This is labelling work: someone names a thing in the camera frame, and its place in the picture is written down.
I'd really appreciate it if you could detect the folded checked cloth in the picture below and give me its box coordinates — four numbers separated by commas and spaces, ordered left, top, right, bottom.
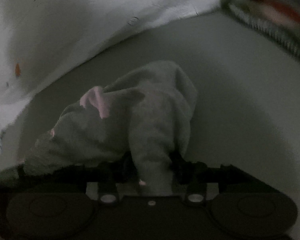
221, 0, 300, 70

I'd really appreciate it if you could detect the folded white red cloth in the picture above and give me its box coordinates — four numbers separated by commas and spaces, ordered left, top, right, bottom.
235, 0, 300, 30

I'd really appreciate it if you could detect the carrot print pale sheet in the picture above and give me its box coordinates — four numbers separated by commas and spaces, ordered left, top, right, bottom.
0, 0, 231, 176

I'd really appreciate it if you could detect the grey towel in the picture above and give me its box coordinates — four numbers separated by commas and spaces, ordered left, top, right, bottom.
22, 60, 199, 197

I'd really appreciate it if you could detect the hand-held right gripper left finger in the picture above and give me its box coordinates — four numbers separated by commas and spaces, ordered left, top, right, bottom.
17, 153, 140, 205

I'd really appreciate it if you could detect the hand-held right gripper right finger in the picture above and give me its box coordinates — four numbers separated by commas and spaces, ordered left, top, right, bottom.
169, 152, 266, 205

